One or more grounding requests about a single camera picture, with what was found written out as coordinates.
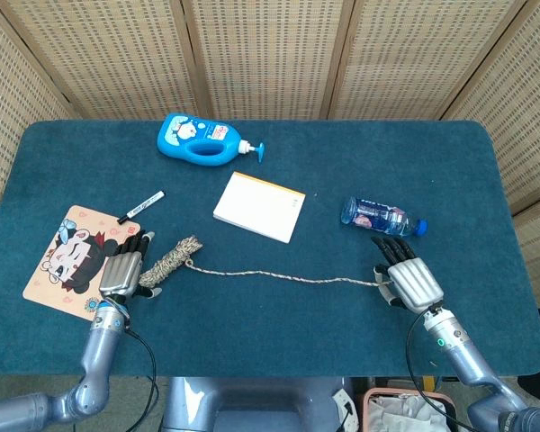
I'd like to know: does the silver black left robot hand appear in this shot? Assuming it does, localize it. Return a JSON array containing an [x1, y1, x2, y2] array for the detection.
[[98, 229, 163, 301]]

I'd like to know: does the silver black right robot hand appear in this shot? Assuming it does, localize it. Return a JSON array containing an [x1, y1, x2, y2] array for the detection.
[[371, 237, 446, 315]]

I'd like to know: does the beige speckled braided rope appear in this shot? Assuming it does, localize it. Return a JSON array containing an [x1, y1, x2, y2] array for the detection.
[[138, 235, 392, 289]]

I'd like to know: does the cartoon girl mouse pad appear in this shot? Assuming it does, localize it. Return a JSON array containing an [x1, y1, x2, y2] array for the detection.
[[22, 204, 142, 321]]

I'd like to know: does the white marker black cap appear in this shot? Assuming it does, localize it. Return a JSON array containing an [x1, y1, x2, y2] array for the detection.
[[116, 190, 167, 225]]

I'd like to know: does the clear water bottle blue label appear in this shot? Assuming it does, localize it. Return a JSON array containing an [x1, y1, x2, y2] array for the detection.
[[339, 195, 428, 239]]

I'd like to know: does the pink plastic bin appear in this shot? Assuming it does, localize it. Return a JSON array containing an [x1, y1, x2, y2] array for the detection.
[[363, 387, 459, 432]]

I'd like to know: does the white crumpled cloth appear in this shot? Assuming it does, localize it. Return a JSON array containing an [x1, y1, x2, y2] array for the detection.
[[369, 393, 451, 432]]

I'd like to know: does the blue pump detergent bottle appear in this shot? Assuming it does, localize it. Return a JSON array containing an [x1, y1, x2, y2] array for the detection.
[[157, 112, 266, 167]]

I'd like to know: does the teal felt table cover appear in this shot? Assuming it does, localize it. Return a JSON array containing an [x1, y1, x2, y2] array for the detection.
[[0, 119, 540, 378]]

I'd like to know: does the white notepad yellow binding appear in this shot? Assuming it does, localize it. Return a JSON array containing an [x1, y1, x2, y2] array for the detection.
[[212, 171, 307, 245]]

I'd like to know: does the blue-grey robot torso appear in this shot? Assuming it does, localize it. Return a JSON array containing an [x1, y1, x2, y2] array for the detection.
[[160, 376, 356, 432]]

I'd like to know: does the woven wooden folding screen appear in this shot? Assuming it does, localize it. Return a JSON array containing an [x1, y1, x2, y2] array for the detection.
[[0, 0, 540, 307]]

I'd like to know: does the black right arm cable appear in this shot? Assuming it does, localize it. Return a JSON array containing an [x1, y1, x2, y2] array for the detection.
[[404, 310, 478, 432]]

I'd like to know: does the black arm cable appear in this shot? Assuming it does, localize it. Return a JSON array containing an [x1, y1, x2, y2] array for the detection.
[[404, 310, 478, 432], [125, 328, 159, 432]]

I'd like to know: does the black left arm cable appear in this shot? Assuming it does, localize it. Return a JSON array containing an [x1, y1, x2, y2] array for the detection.
[[125, 328, 159, 432]]

